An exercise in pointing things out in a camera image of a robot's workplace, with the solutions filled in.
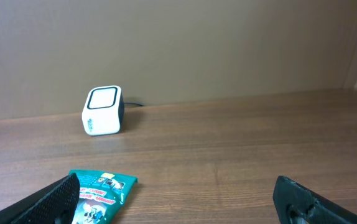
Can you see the white barcode scanner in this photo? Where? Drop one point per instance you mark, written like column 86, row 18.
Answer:
column 103, row 111

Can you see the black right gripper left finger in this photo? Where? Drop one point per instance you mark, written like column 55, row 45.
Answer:
column 55, row 203

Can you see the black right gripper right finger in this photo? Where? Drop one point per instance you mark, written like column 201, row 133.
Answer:
column 295, row 203

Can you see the green 3M gloves packet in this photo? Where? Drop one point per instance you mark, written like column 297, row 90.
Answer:
column 102, row 194

